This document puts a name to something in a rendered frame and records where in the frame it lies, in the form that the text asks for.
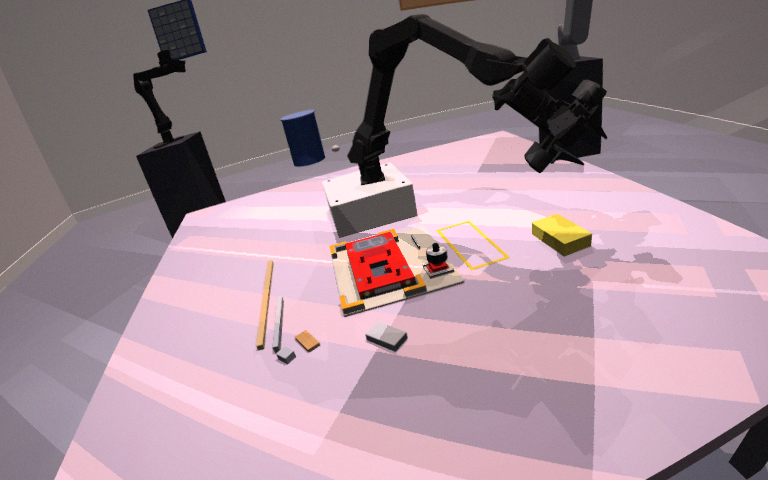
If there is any tan long thin bar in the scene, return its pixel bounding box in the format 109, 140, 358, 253
256, 260, 274, 350

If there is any small orange flat block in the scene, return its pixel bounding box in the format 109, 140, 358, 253
294, 330, 321, 353

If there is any yellow rectangular block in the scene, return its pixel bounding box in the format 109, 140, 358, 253
532, 214, 592, 256

